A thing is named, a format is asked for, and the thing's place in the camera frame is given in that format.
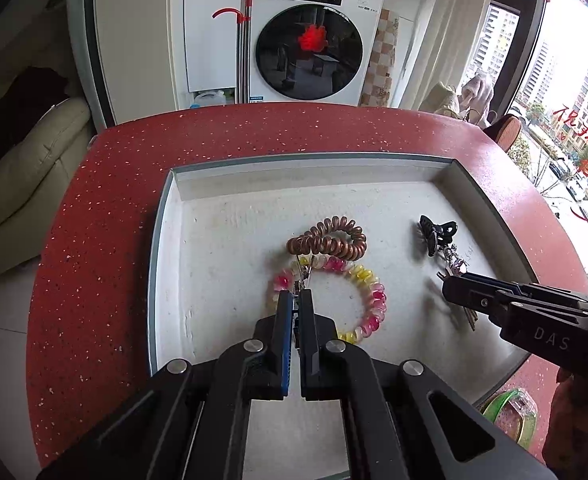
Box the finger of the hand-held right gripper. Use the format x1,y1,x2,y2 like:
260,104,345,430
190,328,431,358
442,275,588,323
460,273,588,306

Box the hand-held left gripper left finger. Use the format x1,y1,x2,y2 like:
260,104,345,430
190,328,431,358
36,289,295,480

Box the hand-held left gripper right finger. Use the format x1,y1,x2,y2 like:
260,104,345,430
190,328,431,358
298,288,558,480

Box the silver chain keychain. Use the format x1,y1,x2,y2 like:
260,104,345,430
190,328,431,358
438,244,469,279

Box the silver charm clip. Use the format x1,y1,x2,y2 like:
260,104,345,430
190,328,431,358
294,254,317,295

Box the pink yellow spiral hair tie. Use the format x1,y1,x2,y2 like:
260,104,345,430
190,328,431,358
272,255,389,345

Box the black hair claw clip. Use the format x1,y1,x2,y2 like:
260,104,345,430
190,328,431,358
417,215,459,258

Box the brown spiral hair tie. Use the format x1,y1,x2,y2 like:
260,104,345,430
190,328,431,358
287,216,367,262

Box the grey shallow box tray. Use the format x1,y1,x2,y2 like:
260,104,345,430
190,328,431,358
147,152,554,480

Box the person's right forearm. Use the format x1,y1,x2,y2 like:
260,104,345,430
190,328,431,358
542,367,588,472

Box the red window stickers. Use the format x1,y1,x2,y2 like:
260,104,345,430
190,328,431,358
555,104,588,178

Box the white cloth on chair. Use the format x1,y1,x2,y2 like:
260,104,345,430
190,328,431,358
460,73,495,129

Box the beige cushion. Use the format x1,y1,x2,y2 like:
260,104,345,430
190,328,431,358
420,82,462,120

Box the white plastic jug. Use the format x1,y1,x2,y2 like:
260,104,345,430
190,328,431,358
190,88,228,109

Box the checkered cloth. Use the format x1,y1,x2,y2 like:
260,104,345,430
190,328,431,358
358,7,401,109

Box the white curtain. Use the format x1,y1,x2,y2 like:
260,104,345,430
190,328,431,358
399,0,495,111

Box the white washing machine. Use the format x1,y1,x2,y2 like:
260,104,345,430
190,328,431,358
245,0,388,107

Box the black clothing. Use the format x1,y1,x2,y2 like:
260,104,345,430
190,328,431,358
0,64,71,166

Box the green translucent bracelet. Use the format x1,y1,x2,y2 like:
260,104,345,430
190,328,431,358
482,386,540,450

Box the red handled mop pole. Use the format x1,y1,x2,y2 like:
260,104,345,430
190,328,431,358
212,0,255,106

